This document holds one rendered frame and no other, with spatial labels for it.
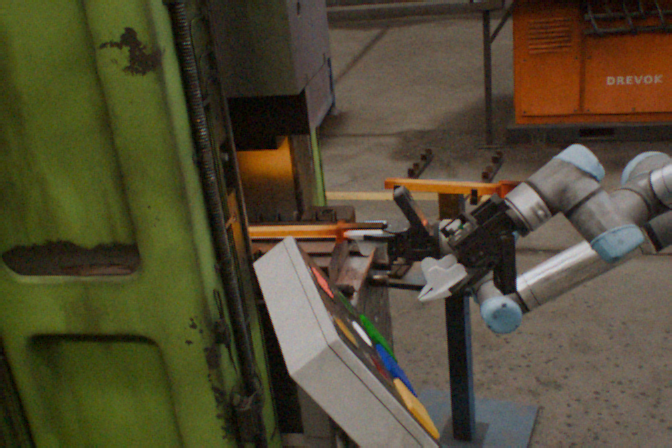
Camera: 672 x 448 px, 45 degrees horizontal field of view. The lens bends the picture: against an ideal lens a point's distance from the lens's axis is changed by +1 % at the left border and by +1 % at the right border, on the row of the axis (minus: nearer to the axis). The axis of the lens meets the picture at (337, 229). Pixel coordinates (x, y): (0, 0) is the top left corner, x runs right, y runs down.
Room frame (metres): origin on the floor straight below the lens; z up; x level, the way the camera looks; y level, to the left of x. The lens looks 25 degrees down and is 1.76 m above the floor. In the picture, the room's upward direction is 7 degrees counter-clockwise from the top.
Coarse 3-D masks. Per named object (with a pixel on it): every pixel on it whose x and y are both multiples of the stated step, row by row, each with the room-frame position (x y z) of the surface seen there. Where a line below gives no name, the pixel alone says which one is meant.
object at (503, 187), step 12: (396, 180) 2.05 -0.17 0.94; (408, 180) 2.04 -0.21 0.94; (420, 180) 2.03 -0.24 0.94; (432, 180) 2.01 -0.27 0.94; (504, 180) 1.93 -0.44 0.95; (456, 192) 1.96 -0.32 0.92; (468, 192) 1.95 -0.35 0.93; (480, 192) 1.93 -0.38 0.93; (492, 192) 1.92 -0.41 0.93; (504, 192) 1.91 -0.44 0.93
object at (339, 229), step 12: (252, 228) 1.69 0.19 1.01; (264, 228) 1.69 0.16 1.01; (276, 228) 1.68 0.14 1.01; (288, 228) 1.67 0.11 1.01; (300, 228) 1.66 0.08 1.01; (312, 228) 1.65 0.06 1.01; (324, 228) 1.64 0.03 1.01; (336, 228) 1.62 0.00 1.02; (348, 228) 1.62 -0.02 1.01; (360, 228) 1.61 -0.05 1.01; (372, 228) 1.61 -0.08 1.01
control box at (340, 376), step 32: (288, 256) 1.16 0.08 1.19; (288, 288) 1.07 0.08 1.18; (320, 288) 1.06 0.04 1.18; (288, 320) 0.99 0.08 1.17; (320, 320) 0.95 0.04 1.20; (352, 320) 1.08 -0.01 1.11; (288, 352) 0.92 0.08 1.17; (320, 352) 0.88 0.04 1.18; (352, 352) 0.90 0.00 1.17; (320, 384) 0.88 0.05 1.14; (352, 384) 0.89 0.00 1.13; (384, 384) 0.92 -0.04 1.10; (352, 416) 0.89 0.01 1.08; (384, 416) 0.90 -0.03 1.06
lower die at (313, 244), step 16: (256, 224) 1.75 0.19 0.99; (272, 224) 1.74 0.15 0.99; (288, 224) 1.73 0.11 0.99; (304, 224) 1.72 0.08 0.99; (320, 224) 1.71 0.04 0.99; (256, 240) 1.66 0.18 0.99; (272, 240) 1.65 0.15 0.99; (304, 240) 1.63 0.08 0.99; (320, 240) 1.62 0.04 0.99; (336, 240) 1.61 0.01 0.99; (320, 256) 1.57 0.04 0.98; (336, 256) 1.60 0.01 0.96; (336, 272) 1.58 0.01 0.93
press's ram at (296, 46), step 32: (224, 0) 1.50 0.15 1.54; (256, 0) 1.48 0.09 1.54; (288, 0) 1.49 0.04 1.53; (320, 0) 1.72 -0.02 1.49; (224, 32) 1.50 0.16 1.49; (256, 32) 1.49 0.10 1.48; (288, 32) 1.47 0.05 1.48; (320, 32) 1.69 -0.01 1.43; (224, 64) 1.50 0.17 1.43; (256, 64) 1.49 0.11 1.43; (288, 64) 1.47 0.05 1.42; (320, 64) 1.66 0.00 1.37; (256, 96) 1.49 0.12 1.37
